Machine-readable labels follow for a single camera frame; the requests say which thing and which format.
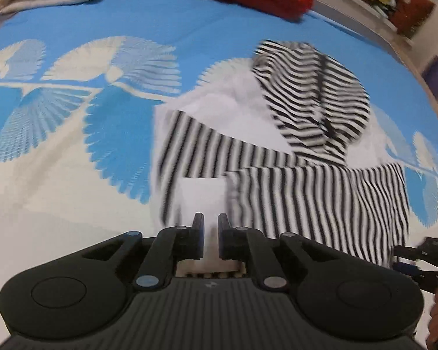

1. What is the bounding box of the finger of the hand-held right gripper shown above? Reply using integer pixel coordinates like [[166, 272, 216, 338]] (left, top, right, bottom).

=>
[[393, 245, 425, 261], [390, 261, 422, 277]]

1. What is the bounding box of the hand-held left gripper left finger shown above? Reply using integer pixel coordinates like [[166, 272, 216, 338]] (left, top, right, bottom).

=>
[[81, 212, 206, 292]]

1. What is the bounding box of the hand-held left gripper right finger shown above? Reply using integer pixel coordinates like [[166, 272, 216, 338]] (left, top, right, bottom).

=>
[[218, 213, 336, 292]]

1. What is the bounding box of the white striped hooded garment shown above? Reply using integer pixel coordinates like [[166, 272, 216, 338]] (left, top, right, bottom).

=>
[[151, 39, 411, 268]]

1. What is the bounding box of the blue white printed blanket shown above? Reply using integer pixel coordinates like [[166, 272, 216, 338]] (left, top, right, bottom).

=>
[[0, 0, 438, 350]]

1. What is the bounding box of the purple object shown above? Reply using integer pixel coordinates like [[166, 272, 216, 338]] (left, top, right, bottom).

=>
[[421, 56, 438, 98]]

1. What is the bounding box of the brown plush toy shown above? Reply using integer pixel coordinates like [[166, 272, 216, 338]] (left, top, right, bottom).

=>
[[390, 0, 436, 40]]

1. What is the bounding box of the grey ledge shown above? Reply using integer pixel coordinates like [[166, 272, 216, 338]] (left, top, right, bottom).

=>
[[310, 0, 415, 46]]

